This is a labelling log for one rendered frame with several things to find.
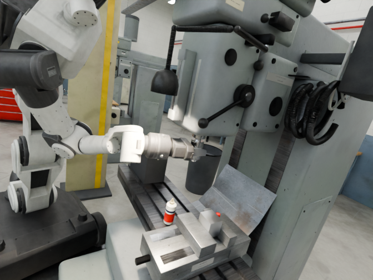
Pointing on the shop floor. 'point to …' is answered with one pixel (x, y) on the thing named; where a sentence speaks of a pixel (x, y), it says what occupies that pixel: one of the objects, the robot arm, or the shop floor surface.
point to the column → (296, 182)
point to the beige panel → (94, 106)
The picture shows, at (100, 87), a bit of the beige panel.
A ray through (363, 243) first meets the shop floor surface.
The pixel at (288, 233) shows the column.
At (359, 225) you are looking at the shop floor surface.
